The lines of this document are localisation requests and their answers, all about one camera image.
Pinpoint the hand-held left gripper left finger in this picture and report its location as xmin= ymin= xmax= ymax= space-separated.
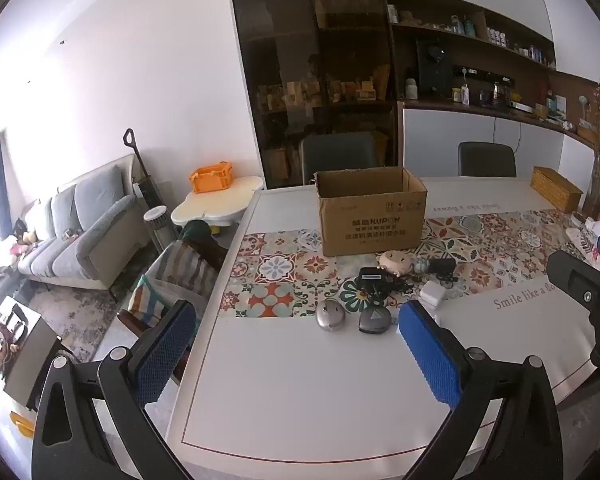
xmin=31 ymin=300 xmax=198 ymax=480

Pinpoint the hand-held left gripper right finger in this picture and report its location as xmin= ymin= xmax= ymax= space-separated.
xmin=397 ymin=301 xmax=564 ymax=480

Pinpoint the black power adapter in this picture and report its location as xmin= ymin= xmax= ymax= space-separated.
xmin=358 ymin=267 xmax=388 ymax=289

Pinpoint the brown cardboard box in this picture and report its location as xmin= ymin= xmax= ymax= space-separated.
xmin=313 ymin=166 xmax=428 ymax=257

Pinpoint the white leaf-print tray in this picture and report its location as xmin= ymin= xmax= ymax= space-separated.
xmin=565 ymin=226 xmax=600 ymax=262

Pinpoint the white charger block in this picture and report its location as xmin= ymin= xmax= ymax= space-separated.
xmin=419 ymin=280 xmax=448 ymax=308

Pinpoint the dark grey triangular device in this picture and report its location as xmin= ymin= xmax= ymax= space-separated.
xmin=357 ymin=306 xmax=392 ymax=335

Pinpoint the wicker tissue box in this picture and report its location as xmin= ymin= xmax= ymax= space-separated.
xmin=530 ymin=166 xmax=584 ymax=213

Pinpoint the striped cushion chair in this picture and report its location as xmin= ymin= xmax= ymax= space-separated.
xmin=117 ymin=237 xmax=228 ymax=361

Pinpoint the grey patterned rug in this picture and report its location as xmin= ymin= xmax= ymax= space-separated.
xmin=27 ymin=280 xmax=123 ymax=363

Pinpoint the pink round device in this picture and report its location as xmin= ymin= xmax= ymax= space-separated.
xmin=377 ymin=250 xmax=414 ymax=277

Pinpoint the silver round device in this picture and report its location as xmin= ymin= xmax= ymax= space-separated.
xmin=315 ymin=299 xmax=344 ymax=333

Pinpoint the white cylindrical fan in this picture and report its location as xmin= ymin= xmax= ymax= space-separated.
xmin=144 ymin=206 xmax=178 ymax=256

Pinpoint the dark green hat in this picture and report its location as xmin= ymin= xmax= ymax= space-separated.
xmin=180 ymin=220 xmax=214 ymax=247

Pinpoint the dark coffee table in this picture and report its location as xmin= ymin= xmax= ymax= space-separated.
xmin=0 ymin=295 xmax=65 ymax=411

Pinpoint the grey fabric sofa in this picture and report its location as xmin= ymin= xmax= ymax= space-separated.
xmin=17 ymin=155 xmax=151 ymax=291

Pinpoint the patterned tile-print table runner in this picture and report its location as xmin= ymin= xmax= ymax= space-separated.
xmin=220 ymin=209 xmax=600 ymax=318

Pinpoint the dark dining chair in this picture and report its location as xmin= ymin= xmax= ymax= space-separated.
xmin=457 ymin=141 xmax=517 ymax=178

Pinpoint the cream side table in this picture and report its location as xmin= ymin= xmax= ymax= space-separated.
xmin=171 ymin=176 xmax=264 ymax=235

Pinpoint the black bag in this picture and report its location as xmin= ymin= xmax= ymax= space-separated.
xmin=0 ymin=265 xmax=22 ymax=307

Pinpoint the plush toys pile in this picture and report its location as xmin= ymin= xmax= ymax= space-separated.
xmin=9 ymin=217 xmax=38 ymax=263

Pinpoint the orange plastic crate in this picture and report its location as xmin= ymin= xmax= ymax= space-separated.
xmin=189 ymin=161 xmax=235 ymax=194

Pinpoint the black upright vacuum cleaner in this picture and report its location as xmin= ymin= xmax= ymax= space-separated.
xmin=123 ymin=128 xmax=162 ymax=208

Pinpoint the white sideboard counter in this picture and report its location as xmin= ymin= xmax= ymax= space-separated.
xmin=397 ymin=100 xmax=597 ymax=181

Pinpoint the glass kettle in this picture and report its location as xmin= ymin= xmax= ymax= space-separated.
xmin=490 ymin=81 xmax=512 ymax=109

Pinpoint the black coffee machine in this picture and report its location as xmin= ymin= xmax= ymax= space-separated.
xmin=415 ymin=37 xmax=454 ymax=101

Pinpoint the dark glass display cabinet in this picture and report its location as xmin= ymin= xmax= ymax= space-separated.
xmin=226 ymin=0 xmax=400 ymax=190

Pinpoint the wooden wall shelf with bottles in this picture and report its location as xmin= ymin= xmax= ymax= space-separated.
xmin=382 ymin=0 xmax=558 ymax=72

